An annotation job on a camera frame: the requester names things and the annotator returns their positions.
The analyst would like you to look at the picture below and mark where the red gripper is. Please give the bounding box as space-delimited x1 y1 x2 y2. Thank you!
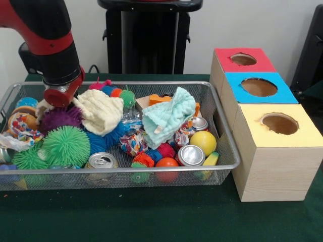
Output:
43 67 86 108

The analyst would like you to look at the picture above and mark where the purple spiky toy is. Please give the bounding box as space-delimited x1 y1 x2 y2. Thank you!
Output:
39 106 84 134

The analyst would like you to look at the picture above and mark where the cream waffle cloth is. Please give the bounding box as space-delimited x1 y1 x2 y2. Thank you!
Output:
36 89 124 137

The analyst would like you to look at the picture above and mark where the multicolour spiky caterpillar toy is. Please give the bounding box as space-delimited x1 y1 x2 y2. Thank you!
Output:
88 77 136 107

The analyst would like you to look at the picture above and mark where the mint green cloth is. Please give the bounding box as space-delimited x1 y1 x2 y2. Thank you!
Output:
142 87 197 150

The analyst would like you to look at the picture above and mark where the wooden box with three holes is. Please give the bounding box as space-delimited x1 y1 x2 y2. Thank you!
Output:
209 48 323 202

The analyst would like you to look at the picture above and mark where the large green spiky ball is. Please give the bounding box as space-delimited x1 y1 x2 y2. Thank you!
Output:
43 126 91 167

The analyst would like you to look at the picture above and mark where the blue furry googly-eyed toy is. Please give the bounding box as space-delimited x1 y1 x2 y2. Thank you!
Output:
85 121 128 154

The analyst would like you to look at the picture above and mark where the green spiky googly-eyed toy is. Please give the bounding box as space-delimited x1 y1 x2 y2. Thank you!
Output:
13 144 48 170

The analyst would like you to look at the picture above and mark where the red-orange ball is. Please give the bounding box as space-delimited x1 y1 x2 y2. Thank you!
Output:
155 157 179 182

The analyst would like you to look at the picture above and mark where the crushed silver can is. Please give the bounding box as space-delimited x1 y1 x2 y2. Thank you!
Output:
177 145 205 167

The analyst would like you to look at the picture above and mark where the green cloth table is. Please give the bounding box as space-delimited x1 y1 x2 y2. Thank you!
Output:
0 73 323 242

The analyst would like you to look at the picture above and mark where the yellow ball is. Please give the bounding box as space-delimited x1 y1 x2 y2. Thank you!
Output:
191 131 217 157

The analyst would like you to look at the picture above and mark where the black floor stand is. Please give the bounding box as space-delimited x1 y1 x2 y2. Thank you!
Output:
292 4 323 101

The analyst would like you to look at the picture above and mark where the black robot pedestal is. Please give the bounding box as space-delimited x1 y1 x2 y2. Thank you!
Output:
97 0 205 75

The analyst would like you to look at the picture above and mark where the wire mesh bin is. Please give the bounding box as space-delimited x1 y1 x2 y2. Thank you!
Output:
0 81 242 190

